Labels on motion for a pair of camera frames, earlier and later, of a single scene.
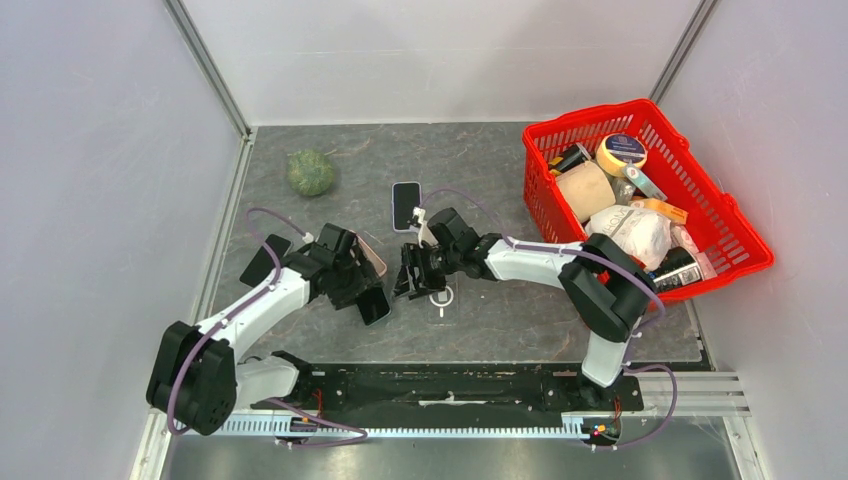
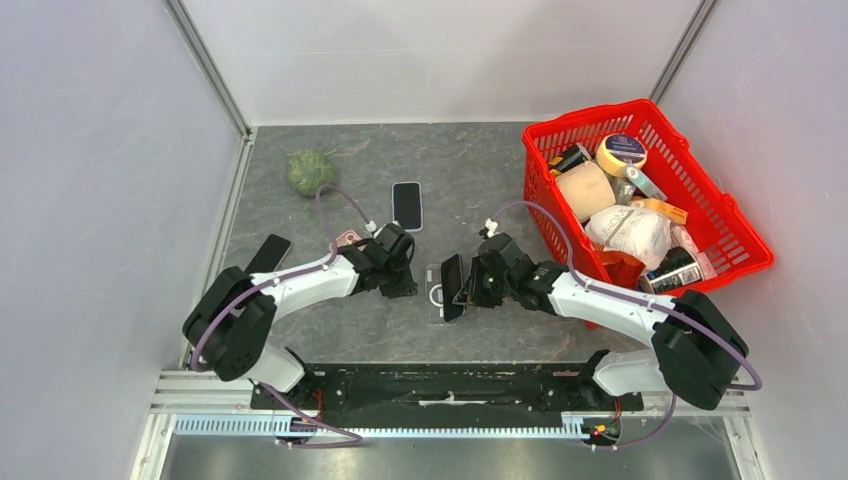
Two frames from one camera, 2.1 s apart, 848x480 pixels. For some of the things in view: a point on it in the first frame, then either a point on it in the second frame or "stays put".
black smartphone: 406,198 stays put
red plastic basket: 727,240 stays put
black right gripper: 411,256 → 471,294
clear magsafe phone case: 443,307 stays put
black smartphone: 373,305 → 452,282
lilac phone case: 405,196 stays put
